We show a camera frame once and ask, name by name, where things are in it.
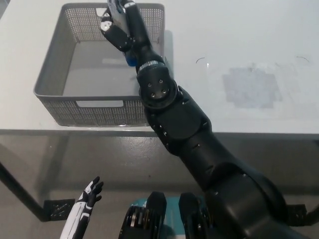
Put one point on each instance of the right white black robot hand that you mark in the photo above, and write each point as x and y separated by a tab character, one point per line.
139	35

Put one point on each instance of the grey perforated plastic basket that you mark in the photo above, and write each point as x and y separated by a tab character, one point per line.
87	74

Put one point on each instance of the black teal robot torso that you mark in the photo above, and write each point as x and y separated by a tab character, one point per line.
154	214

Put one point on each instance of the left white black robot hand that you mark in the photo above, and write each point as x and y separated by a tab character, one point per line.
79	214

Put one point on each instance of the black metal table leg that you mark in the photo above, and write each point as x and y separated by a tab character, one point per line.
22	191

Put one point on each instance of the white blue shampoo tube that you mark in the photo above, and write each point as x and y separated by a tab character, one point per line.
119	20

